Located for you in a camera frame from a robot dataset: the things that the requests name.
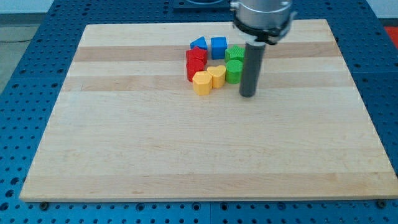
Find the light wooden board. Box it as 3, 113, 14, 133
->
20, 19, 397, 202

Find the blue cube block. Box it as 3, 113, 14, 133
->
211, 37, 228, 60

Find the yellow heart block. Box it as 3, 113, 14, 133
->
206, 65, 226, 88

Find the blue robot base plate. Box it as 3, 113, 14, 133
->
172, 0, 230, 12

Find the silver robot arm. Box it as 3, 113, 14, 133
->
230, 0, 297, 46

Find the yellow hexagon block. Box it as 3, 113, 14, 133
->
192, 71, 212, 96

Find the red round block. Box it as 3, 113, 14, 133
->
186, 59, 205, 82

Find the green star block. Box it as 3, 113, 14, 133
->
224, 45, 245, 62

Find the green cylinder block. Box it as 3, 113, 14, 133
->
226, 60, 243, 84

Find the blue triangle block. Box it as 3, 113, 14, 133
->
190, 36, 208, 50

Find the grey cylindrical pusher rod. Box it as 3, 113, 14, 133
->
239, 42, 266, 98

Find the red star block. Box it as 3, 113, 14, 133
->
185, 46, 208, 65

